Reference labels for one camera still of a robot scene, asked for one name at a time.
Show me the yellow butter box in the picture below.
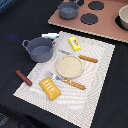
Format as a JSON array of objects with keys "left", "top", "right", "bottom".
[{"left": 69, "top": 37, "right": 81, "bottom": 51}]

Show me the yellow toy bread loaf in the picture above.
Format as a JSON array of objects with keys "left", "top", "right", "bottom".
[{"left": 39, "top": 77, "right": 61, "bottom": 101}]

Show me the white toy fish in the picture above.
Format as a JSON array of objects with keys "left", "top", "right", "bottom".
[{"left": 41, "top": 33, "right": 59, "bottom": 39}]

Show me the beige round plate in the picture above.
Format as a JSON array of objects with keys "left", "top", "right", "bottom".
[{"left": 56, "top": 55, "right": 83, "bottom": 78}]

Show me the white woven placemat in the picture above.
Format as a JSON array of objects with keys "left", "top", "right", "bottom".
[{"left": 14, "top": 31, "right": 115, "bottom": 128}]

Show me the grey pot on mat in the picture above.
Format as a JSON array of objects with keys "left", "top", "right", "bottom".
[{"left": 22, "top": 37, "right": 55, "bottom": 63}]

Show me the brown toy sausage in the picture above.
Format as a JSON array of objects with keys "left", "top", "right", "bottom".
[{"left": 16, "top": 70, "right": 32, "bottom": 86}]

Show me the grey pot on stove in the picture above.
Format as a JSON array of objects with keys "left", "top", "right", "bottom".
[{"left": 58, "top": 2, "right": 79, "bottom": 19}]

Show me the pink toy stove board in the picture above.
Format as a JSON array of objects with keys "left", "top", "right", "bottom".
[{"left": 48, "top": 0, "right": 128, "bottom": 43}]

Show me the beige bowl on stove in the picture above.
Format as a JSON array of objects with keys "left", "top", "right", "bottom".
[{"left": 119, "top": 5, "right": 128, "bottom": 30}]

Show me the fork with orange handle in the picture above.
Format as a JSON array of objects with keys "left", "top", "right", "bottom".
[{"left": 48, "top": 72, "right": 86, "bottom": 90}]

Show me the knife with orange handle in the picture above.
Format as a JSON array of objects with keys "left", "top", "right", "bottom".
[{"left": 58, "top": 49, "right": 98, "bottom": 63}]

